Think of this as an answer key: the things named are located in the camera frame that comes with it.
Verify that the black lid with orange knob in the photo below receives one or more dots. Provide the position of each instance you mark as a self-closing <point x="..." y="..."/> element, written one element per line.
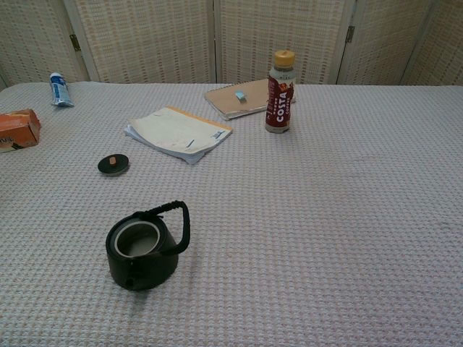
<point x="106" y="167"/>

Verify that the black cast iron teapot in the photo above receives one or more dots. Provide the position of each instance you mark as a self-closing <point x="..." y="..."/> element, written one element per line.
<point x="144" y="267"/>

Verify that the cream notepad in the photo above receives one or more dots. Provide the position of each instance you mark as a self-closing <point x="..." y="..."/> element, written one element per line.
<point x="173" y="132"/>

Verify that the light blue eraser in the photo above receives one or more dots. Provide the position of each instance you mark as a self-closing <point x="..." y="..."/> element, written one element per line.
<point x="240" y="95"/>

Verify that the Costa coffee bottle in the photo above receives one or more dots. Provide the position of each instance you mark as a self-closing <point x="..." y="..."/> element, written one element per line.
<point x="278" y="108"/>

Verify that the brown spiral notebook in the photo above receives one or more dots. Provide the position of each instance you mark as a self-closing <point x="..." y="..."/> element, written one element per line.
<point x="255" y="94"/>

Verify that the pale waffle tablecloth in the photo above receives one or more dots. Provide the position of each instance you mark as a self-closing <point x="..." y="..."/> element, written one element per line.
<point x="325" y="217"/>

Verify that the woven folding screen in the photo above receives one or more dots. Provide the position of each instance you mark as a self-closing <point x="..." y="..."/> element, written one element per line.
<point x="152" y="39"/>

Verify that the brass screen hinge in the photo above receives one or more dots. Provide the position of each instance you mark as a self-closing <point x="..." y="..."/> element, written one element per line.
<point x="349" y="33"/>
<point x="75" y="42"/>

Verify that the blue white toothpaste tube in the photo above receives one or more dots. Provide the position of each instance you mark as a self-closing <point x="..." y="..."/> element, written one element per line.
<point x="60" y="90"/>

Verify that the orange cardboard box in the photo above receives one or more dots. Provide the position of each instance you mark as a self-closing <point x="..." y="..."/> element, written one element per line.
<point x="18" y="126"/>

